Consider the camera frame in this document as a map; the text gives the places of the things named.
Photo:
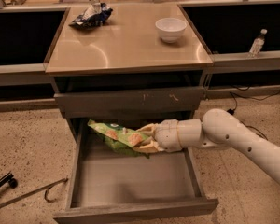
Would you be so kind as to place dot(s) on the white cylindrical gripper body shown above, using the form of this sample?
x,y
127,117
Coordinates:
x,y
166,135

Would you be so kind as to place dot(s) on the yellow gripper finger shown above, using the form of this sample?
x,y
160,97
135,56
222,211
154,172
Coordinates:
x,y
150,147
148,130

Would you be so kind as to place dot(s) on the green rice chip bag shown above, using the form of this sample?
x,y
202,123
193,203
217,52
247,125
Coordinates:
x,y
121,140

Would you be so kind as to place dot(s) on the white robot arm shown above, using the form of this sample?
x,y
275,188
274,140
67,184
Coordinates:
x,y
217,128

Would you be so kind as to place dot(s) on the grey top drawer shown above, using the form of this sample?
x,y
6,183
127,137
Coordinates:
x,y
163,103

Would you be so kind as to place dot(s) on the open grey middle drawer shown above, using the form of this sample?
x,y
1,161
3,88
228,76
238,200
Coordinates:
x,y
106,187

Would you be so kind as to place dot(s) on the grey drawer cabinet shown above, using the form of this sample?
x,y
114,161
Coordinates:
x,y
126,54

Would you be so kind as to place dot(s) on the blue crumpled snack bag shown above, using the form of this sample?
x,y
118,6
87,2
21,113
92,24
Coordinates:
x,y
94,16

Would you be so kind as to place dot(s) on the white bowl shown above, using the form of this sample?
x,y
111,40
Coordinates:
x,y
170,29

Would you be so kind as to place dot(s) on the clear plastic water bottle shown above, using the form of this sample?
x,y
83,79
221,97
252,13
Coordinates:
x,y
258,43

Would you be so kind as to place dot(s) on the black caster wheel leg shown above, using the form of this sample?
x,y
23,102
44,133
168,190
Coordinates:
x,y
8,179

